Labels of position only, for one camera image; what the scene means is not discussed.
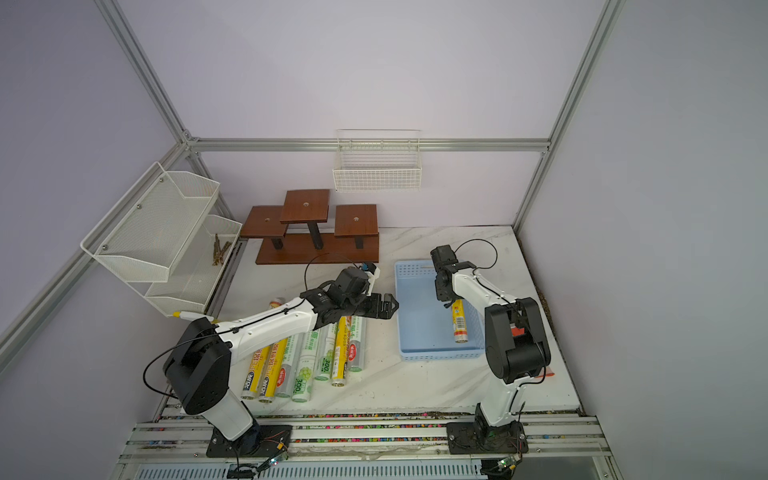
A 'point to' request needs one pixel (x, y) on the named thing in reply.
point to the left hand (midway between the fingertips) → (385, 306)
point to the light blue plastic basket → (425, 323)
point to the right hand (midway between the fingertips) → (458, 295)
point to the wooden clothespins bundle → (218, 253)
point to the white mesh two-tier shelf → (161, 238)
